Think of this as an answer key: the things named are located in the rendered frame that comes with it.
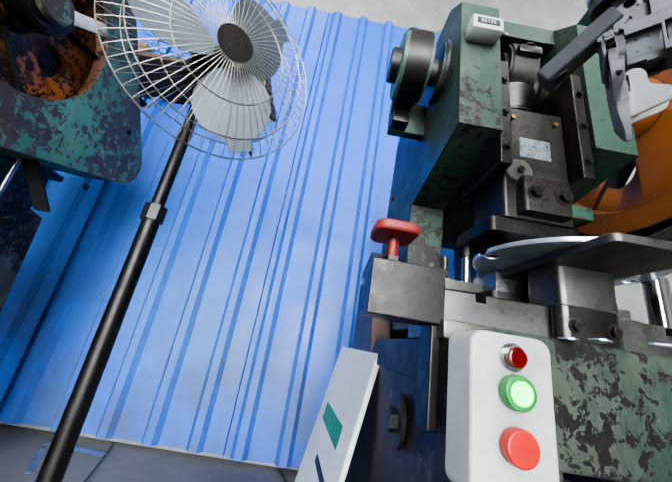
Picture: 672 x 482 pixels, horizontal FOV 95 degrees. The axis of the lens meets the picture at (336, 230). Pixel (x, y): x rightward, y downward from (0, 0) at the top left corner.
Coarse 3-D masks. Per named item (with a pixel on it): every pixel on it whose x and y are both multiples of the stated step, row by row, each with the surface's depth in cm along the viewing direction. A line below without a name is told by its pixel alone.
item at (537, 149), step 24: (528, 120) 71; (552, 120) 72; (528, 144) 69; (552, 144) 70; (528, 168) 65; (552, 168) 67; (480, 192) 75; (504, 192) 65; (528, 192) 61; (552, 192) 62; (480, 216) 73; (504, 216) 63; (528, 216) 63; (552, 216) 61
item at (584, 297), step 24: (600, 240) 40; (624, 240) 38; (648, 240) 39; (528, 264) 53; (552, 264) 50; (576, 264) 48; (600, 264) 47; (624, 264) 45; (648, 264) 44; (528, 288) 55; (552, 288) 50; (576, 288) 48; (600, 288) 49; (552, 312) 49; (576, 312) 47; (600, 312) 48; (576, 336) 46; (600, 336) 46
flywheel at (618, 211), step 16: (656, 80) 81; (640, 128) 82; (656, 128) 79; (640, 144) 83; (656, 144) 79; (640, 160) 82; (656, 160) 78; (640, 176) 81; (656, 176) 77; (592, 192) 96; (608, 192) 90; (624, 192) 85; (640, 192) 81; (656, 192) 77; (608, 208) 89; (624, 208) 84; (640, 208) 76; (656, 208) 73; (592, 224) 89; (608, 224) 84; (624, 224) 80; (640, 224) 76; (656, 224) 72
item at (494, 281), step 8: (496, 272) 62; (480, 280) 67; (488, 280) 64; (496, 280) 62; (504, 280) 62; (512, 280) 62; (488, 288) 64; (496, 288) 61; (504, 288) 61; (512, 288) 61; (520, 288) 61
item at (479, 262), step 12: (528, 240) 47; (540, 240) 46; (552, 240) 45; (564, 240) 44; (576, 240) 43; (492, 252) 53; (504, 252) 52; (516, 252) 51; (528, 252) 50; (540, 252) 49; (552, 252) 48; (480, 264) 60; (492, 264) 59; (504, 264) 57; (516, 264) 56; (636, 276) 52; (648, 276) 52; (660, 276) 51
